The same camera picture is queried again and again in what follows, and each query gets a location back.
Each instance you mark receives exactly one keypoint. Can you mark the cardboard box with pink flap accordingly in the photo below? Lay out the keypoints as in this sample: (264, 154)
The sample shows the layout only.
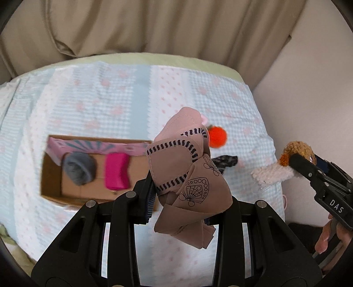
(80, 194)

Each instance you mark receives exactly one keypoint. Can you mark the person's right hand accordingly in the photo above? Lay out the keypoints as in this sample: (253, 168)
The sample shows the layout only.
(325, 237)

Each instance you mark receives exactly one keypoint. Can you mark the light blue checkered blanket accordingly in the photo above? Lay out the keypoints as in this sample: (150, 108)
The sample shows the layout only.
(110, 104)

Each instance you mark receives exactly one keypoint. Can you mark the beige curtain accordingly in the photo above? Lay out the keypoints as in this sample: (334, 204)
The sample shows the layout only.
(154, 27)

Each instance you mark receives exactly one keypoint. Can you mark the grey sock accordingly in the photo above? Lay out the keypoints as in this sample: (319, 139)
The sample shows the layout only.
(78, 168)

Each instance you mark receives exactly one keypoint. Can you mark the white and brown plush toy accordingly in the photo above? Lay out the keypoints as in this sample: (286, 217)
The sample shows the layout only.
(271, 172)

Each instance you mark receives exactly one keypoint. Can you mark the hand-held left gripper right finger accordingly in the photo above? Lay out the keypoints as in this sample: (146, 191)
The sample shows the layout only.
(248, 220)

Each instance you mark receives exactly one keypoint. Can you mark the small pink soft item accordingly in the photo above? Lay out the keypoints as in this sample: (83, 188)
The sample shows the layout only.
(204, 119)

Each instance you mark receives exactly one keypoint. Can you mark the magenta cloth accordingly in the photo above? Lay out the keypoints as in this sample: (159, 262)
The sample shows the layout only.
(117, 171)

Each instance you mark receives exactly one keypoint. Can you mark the orange pom-pom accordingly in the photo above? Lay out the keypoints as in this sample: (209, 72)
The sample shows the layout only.
(218, 136)

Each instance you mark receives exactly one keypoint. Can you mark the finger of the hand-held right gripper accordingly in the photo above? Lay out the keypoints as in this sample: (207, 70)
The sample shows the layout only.
(335, 172)
(306, 168)

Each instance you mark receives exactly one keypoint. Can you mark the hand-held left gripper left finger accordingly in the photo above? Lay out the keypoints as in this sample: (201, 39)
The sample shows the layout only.
(148, 205)

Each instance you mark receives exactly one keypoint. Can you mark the pink embroidered cloth hat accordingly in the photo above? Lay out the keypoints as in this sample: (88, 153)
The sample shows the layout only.
(182, 171)

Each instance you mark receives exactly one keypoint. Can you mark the dark knitted cloth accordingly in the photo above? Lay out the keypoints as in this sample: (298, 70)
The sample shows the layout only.
(224, 162)

